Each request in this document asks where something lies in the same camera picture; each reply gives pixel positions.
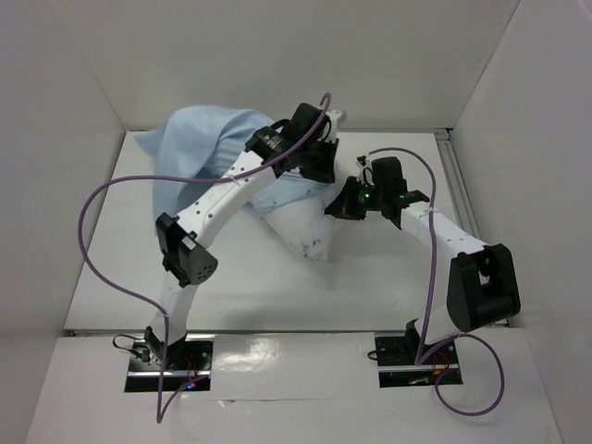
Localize purple cable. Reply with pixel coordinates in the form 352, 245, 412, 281
358, 146, 506, 420
77, 92, 333, 423

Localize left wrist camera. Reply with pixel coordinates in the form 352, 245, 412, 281
322, 109, 347, 142

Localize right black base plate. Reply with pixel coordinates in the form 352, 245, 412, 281
368, 334, 463, 389

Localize light blue pillowcase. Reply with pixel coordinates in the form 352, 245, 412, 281
135, 105, 329, 216

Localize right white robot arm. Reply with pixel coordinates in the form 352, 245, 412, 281
325, 156, 521, 363

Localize white pillow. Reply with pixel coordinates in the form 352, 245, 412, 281
264, 164, 349, 262

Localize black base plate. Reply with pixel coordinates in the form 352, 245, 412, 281
368, 334, 463, 389
112, 334, 214, 393

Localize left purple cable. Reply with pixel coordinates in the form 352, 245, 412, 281
77, 92, 333, 423

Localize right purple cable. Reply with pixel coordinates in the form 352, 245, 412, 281
358, 146, 506, 420

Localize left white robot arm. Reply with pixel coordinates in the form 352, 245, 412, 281
137, 104, 340, 369

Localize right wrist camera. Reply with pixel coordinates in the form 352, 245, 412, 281
356, 155, 374, 186

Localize aluminium rail frame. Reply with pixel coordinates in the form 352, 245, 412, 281
434, 128, 480, 238

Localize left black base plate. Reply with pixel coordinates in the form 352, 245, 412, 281
112, 334, 214, 393

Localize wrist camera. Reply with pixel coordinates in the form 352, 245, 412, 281
322, 109, 347, 142
356, 155, 374, 186

